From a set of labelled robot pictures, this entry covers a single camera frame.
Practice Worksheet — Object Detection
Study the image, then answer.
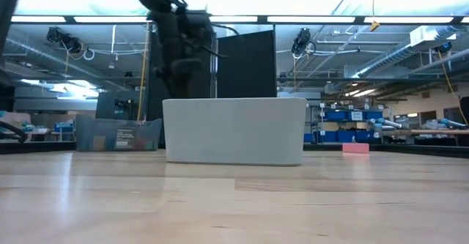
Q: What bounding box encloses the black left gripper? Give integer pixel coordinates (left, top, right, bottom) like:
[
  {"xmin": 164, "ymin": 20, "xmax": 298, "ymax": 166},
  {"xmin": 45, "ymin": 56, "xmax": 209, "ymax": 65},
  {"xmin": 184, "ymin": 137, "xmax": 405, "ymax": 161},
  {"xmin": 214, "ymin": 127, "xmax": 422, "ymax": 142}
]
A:
[{"xmin": 151, "ymin": 10, "xmax": 203, "ymax": 99}]

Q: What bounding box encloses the pale grey plastic bin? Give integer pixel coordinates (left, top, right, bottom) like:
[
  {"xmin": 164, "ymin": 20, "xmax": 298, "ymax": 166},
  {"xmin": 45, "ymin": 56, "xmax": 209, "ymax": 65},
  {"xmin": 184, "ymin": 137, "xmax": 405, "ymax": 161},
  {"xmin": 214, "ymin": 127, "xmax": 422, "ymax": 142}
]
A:
[{"xmin": 162, "ymin": 97, "xmax": 308, "ymax": 167}]

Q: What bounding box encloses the black folding partition screen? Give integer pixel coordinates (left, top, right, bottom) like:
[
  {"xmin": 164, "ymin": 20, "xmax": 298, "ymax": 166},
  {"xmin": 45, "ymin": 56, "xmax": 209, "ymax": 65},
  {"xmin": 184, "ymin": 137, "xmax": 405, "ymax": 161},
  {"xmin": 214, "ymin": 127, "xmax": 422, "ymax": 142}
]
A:
[{"xmin": 146, "ymin": 29, "xmax": 278, "ymax": 122}]

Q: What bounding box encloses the clear plastic bin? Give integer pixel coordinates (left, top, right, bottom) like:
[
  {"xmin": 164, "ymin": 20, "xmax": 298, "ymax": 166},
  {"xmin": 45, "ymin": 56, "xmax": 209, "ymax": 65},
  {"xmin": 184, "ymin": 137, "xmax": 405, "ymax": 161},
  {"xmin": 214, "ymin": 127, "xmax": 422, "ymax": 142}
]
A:
[{"xmin": 75, "ymin": 114, "xmax": 163, "ymax": 152}]

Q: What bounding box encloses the blue storage crate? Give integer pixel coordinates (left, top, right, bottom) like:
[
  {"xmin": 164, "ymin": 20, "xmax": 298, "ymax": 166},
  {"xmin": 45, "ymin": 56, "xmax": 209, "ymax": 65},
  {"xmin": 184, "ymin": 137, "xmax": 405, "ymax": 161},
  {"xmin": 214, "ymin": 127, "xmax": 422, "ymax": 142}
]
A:
[{"xmin": 53, "ymin": 122, "xmax": 74, "ymax": 134}]

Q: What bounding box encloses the black hanging ceiling device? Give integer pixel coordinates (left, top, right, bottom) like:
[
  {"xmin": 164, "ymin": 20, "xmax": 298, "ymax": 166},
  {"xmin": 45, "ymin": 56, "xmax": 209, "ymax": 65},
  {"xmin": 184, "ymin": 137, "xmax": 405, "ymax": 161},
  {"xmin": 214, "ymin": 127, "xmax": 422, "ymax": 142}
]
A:
[
  {"xmin": 45, "ymin": 26, "xmax": 82, "ymax": 54},
  {"xmin": 291, "ymin": 27, "xmax": 312, "ymax": 56}
]

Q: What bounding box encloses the black cabinet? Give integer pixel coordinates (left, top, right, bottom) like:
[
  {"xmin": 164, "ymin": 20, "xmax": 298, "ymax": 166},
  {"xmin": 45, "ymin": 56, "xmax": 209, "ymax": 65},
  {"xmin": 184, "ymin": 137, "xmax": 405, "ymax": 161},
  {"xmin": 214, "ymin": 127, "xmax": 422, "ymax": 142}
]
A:
[{"xmin": 0, "ymin": 84, "xmax": 15, "ymax": 113}]

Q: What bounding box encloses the shelf with blue bins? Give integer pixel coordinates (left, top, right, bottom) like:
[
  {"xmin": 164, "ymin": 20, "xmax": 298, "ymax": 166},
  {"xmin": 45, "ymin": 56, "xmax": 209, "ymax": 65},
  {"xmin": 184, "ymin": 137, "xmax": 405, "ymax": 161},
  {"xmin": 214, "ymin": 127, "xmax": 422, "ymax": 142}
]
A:
[{"xmin": 302, "ymin": 103, "xmax": 385, "ymax": 144}]

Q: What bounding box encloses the pink rectangular block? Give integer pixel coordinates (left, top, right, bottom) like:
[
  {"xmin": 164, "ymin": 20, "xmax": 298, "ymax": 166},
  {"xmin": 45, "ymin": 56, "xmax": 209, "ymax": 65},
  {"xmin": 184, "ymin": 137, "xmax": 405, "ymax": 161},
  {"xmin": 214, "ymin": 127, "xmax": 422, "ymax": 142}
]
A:
[{"xmin": 341, "ymin": 142, "xmax": 370, "ymax": 155}]

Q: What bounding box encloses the wooden workbench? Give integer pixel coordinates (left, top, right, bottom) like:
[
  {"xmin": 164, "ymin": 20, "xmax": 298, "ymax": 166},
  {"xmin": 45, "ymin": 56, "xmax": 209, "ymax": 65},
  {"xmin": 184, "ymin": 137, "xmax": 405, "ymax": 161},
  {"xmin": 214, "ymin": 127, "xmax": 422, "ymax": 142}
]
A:
[{"xmin": 383, "ymin": 127, "xmax": 469, "ymax": 136}]

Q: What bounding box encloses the black chair back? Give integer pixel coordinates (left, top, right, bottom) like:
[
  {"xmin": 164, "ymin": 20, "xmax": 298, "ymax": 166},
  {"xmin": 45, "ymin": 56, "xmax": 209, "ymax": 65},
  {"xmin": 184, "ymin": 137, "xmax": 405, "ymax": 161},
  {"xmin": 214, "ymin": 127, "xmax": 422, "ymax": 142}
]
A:
[{"xmin": 459, "ymin": 95, "xmax": 469, "ymax": 125}]

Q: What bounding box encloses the yellow hanging cable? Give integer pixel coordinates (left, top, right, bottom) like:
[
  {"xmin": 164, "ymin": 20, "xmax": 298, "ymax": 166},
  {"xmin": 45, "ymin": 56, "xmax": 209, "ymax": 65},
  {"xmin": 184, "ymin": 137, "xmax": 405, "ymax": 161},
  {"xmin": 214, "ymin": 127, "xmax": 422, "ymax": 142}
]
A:
[
  {"xmin": 437, "ymin": 48, "xmax": 469, "ymax": 126},
  {"xmin": 137, "ymin": 22, "xmax": 151, "ymax": 122}
]

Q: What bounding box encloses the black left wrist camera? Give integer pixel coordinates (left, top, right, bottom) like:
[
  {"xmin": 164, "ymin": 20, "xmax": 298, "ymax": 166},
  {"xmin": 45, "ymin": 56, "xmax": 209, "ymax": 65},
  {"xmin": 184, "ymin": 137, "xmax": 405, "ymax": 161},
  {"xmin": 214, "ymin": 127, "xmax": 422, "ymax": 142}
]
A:
[{"xmin": 185, "ymin": 11, "xmax": 217, "ymax": 54}]

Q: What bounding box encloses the black overhead frame beam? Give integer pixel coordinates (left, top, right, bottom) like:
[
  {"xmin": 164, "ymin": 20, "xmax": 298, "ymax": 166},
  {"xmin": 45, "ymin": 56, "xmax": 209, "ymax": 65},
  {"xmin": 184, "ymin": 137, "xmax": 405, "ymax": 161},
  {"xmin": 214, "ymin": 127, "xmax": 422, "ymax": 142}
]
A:
[{"xmin": 0, "ymin": 15, "xmax": 469, "ymax": 26}]

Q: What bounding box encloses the black curved cable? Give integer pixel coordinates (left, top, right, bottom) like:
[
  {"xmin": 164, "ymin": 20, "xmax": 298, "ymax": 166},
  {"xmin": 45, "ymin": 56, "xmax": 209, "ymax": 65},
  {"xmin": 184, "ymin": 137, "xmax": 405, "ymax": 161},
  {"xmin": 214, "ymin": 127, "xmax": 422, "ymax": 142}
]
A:
[{"xmin": 0, "ymin": 121, "xmax": 29, "ymax": 144}]

